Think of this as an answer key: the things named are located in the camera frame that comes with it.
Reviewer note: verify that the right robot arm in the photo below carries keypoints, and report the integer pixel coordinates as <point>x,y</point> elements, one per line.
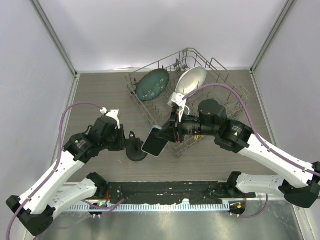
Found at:
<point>294,179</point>

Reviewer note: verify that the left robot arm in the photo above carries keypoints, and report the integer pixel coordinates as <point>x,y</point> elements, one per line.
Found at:
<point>37,208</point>

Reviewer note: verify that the grey wire dish rack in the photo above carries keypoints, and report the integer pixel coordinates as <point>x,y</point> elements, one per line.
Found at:
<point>157,111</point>

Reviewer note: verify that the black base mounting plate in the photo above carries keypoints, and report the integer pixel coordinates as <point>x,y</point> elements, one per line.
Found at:
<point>165,192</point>

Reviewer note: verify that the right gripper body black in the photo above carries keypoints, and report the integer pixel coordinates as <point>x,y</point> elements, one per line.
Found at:
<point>179,126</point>

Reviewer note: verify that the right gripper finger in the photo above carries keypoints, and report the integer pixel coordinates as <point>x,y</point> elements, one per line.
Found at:
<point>168,136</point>
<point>168,130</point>

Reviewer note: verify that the dark green mug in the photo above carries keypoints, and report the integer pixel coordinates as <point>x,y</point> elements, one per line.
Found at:
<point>186,110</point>

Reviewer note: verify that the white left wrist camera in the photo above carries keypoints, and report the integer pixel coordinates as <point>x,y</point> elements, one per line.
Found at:
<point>113,113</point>

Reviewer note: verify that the black phone stand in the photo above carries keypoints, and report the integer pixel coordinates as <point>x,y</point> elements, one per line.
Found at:
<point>134,148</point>

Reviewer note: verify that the teal ceramic plate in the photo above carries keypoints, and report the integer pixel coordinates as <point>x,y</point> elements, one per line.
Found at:
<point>152,84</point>

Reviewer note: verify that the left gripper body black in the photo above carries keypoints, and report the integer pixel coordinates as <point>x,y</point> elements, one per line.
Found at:
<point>115,142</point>

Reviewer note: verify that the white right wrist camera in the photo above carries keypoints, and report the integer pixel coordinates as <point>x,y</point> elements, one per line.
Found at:
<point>177,99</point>

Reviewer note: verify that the white slotted cable duct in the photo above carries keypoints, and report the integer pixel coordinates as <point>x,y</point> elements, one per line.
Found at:
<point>137,208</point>

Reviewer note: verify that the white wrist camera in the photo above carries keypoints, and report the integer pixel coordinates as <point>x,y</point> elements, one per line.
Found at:
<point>177,99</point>
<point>113,113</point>

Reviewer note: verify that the black smartphone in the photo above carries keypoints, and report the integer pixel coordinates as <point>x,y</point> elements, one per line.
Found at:
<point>154,145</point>

